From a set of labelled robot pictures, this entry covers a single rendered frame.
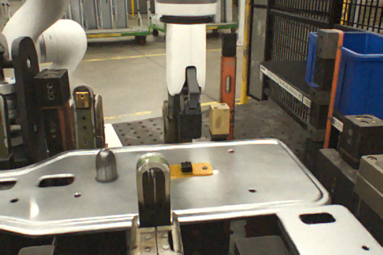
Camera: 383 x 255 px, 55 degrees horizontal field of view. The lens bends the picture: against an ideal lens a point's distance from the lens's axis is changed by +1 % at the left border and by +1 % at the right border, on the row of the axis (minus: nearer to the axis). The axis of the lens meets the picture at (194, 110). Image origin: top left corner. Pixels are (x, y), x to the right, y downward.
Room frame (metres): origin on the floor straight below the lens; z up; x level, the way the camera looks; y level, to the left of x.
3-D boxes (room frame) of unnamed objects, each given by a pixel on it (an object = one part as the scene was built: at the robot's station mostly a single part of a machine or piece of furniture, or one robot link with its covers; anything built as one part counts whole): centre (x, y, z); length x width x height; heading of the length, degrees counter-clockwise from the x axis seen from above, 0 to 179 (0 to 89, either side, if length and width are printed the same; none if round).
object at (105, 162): (0.51, 0.14, 1.02); 0.03 x 0.03 x 0.07
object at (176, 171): (0.52, 0.01, 1.01); 0.08 x 0.04 x 0.01; 98
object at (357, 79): (0.82, -0.38, 1.10); 0.30 x 0.17 x 0.13; 1
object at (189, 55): (0.52, 0.01, 1.20); 0.10 x 0.07 x 0.11; 8
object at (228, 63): (0.69, -0.07, 0.95); 0.03 x 0.01 x 0.50; 98
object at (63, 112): (0.70, 0.28, 0.91); 0.07 x 0.05 x 0.42; 8
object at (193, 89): (0.48, 0.01, 1.16); 0.08 x 0.01 x 0.06; 8
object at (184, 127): (0.47, 0.00, 1.11); 0.03 x 0.03 x 0.07; 8
